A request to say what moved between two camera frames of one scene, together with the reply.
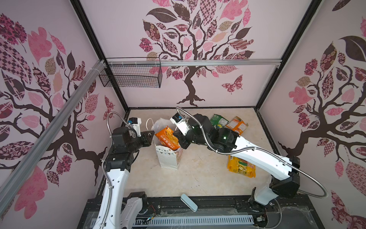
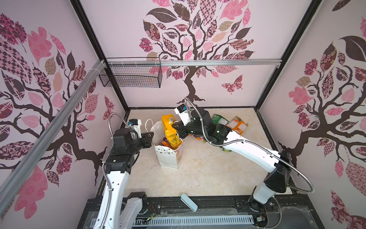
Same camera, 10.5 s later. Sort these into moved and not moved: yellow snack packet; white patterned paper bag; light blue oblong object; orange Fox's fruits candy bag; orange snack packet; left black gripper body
Moved: orange snack packet; yellow snack packet
Not moved: left black gripper body; white patterned paper bag; orange Fox's fruits candy bag; light blue oblong object
